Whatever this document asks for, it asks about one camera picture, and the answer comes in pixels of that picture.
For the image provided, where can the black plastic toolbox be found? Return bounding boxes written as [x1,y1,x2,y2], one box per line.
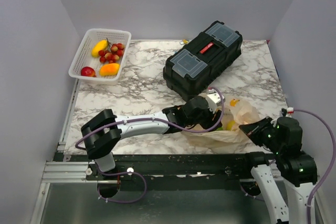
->
[163,21,243,101]

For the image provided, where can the orange yellow fake mango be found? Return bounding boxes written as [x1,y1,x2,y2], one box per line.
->
[99,63,120,77]

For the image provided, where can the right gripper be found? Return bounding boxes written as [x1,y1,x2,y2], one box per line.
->
[239,115,284,153]

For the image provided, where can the translucent orange plastic bag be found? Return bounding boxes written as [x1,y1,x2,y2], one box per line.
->
[182,94,261,154]

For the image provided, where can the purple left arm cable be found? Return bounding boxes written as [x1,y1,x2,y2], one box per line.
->
[75,86,226,204]

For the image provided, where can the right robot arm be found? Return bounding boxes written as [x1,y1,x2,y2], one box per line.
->
[239,116,318,223]

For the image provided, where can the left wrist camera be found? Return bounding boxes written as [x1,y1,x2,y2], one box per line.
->
[205,92,222,112]

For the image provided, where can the white plastic basket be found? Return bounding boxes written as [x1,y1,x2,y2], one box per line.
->
[68,28,131,85]

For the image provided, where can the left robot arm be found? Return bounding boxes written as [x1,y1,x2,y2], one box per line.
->
[81,93,225,179]

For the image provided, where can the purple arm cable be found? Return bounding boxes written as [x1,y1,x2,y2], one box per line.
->
[75,86,226,204]
[240,108,336,224]

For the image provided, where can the aluminium frame rail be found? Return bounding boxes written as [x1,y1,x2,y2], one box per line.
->
[41,161,100,183]

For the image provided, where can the red fake fruit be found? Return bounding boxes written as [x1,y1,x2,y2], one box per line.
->
[80,67,96,78]

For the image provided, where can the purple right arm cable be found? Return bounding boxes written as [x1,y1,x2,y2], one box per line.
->
[240,108,336,224]

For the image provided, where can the yellow fake lemon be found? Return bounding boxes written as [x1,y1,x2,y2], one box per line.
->
[226,120,236,131]

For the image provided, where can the black base bar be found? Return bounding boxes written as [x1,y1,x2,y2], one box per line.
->
[53,153,257,193]

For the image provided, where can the red yellow fake fruits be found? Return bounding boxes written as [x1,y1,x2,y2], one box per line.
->
[99,39,125,63]

